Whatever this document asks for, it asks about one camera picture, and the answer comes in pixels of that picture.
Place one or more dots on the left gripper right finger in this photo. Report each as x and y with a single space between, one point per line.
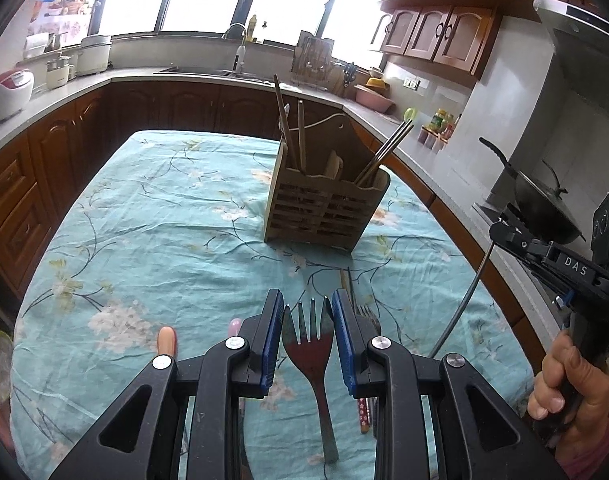
436 418

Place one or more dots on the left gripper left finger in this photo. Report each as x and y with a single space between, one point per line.
183 413

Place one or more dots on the long steel utensil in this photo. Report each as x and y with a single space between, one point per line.
470 291

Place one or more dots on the pink sleeved right forearm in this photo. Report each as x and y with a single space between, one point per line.
584 454

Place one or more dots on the teal floral tablecloth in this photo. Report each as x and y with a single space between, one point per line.
170 233

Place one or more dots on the condiment bottles set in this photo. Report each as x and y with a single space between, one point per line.
438 132

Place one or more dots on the green cup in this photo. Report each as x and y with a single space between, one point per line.
409 114

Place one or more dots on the range hood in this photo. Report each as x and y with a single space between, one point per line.
581 41

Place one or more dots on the pink basin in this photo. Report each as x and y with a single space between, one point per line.
372 99

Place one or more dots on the lower wooden cabinets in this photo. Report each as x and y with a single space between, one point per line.
46 164

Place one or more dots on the wooden cabinets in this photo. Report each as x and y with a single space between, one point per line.
46 164
457 34

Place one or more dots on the wooden utensil holder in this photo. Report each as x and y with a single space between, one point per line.
313 196

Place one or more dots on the upper wooden cabinets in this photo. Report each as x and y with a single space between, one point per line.
457 34

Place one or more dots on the knife block with knives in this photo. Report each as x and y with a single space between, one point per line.
349 73

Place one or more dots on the dish drying rack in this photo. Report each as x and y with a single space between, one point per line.
312 59

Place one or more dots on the red white rice cooker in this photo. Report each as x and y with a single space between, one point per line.
16 88

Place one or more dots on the small white appliance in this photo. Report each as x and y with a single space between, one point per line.
59 71

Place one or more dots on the chrome sink faucet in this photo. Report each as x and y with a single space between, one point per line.
239 57

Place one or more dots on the yellow oil bottle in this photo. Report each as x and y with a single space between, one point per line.
251 27

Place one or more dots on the fruit picture window poster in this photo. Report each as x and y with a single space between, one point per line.
67 19

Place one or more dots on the black wok with handle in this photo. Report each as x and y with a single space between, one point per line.
541 208

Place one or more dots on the orange handled utensil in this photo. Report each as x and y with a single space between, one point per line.
167 342

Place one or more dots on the red patterned handle utensil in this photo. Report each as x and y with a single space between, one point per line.
365 415

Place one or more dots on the pink handled knife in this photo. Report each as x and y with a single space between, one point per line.
234 327

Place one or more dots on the wall light switch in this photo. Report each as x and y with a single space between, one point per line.
412 83

